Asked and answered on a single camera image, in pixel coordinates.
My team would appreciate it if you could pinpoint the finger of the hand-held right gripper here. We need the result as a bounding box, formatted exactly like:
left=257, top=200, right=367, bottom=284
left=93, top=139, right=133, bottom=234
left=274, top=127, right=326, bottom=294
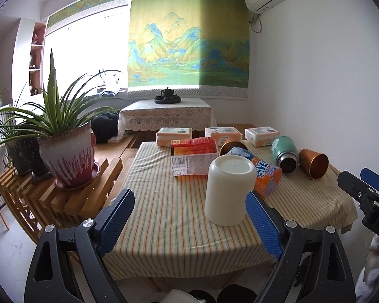
left=337, top=168, right=379, bottom=203

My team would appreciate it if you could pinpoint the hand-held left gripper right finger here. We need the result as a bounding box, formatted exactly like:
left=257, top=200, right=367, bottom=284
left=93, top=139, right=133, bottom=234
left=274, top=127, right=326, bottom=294
left=245, top=191, right=357, bottom=303

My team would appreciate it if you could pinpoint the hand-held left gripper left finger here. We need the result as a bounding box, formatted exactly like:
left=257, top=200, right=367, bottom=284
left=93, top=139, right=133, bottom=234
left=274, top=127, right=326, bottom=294
left=23, top=189, right=136, bottom=303

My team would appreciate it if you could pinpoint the white cup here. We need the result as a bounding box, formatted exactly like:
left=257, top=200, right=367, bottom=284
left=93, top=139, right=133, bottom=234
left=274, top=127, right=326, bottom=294
left=205, top=155, right=256, bottom=227

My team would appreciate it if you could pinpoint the copper metal cup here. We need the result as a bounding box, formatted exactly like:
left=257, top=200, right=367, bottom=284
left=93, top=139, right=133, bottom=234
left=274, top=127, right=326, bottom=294
left=299, top=148, right=329, bottom=180
left=220, top=139, right=249, bottom=157

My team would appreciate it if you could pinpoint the wooden slatted plant stand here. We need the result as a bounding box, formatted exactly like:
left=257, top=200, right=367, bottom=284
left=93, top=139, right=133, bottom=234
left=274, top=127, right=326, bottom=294
left=0, top=156, right=124, bottom=243

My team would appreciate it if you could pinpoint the white fluffy cloth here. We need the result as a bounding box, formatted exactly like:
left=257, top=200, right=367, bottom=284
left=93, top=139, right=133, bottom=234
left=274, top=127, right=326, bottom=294
left=355, top=237, right=379, bottom=303

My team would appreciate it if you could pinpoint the orange soda can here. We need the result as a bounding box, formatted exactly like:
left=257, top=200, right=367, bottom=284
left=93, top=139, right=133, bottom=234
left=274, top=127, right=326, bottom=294
left=226, top=147, right=283, bottom=199

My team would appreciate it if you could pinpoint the striped tablecloth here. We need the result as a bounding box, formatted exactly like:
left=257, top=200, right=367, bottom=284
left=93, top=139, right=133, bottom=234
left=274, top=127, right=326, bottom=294
left=103, top=140, right=358, bottom=280

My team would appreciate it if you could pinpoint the green thermos bottle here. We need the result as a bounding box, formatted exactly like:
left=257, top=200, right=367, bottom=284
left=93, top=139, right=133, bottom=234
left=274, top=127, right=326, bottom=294
left=271, top=136, right=298, bottom=174

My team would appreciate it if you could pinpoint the plant in glazed red pot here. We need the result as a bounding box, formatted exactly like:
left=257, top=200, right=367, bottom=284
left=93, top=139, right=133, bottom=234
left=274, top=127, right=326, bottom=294
left=0, top=49, right=127, bottom=190

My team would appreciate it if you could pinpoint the orange tissue pack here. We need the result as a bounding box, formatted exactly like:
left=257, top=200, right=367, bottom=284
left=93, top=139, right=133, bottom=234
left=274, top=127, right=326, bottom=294
left=205, top=127, right=242, bottom=147
left=157, top=127, right=193, bottom=147
left=245, top=127, right=280, bottom=148

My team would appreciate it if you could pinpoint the red snack box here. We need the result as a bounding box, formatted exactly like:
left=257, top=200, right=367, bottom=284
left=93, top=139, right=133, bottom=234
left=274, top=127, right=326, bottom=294
left=171, top=137, right=219, bottom=176

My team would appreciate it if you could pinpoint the black bag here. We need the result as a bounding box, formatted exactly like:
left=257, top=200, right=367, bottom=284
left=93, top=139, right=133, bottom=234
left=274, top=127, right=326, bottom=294
left=91, top=112, right=121, bottom=144

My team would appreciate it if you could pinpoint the plant in dark pot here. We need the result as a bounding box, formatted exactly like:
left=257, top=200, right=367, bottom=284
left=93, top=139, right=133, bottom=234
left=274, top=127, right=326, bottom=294
left=0, top=82, right=51, bottom=177

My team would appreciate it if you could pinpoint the lace-covered small table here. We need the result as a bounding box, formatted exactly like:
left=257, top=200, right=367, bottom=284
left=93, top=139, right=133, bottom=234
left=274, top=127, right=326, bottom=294
left=117, top=98, right=217, bottom=140

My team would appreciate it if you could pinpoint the black tea tray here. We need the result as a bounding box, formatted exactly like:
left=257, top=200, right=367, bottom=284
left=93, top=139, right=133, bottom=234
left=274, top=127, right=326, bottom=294
left=154, top=95, right=182, bottom=105

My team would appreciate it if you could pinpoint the green patterned window valance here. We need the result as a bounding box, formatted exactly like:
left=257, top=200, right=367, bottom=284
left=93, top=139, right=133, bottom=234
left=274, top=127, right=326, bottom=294
left=47, top=0, right=131, bottom=29

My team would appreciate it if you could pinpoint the white wall shelf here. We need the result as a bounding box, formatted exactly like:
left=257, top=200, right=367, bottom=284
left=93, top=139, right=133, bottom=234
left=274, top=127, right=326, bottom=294
left=14, top=17, right=48, bottom=105

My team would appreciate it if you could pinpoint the air conditioner cable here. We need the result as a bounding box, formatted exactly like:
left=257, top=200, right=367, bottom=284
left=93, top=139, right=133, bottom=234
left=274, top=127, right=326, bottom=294
left=249, top=12, right=263, bottom=34

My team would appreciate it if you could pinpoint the landscape painting wall hanging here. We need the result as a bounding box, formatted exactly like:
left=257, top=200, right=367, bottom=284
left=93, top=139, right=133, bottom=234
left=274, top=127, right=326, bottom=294
left=127, top=0, right=250, bottom=102

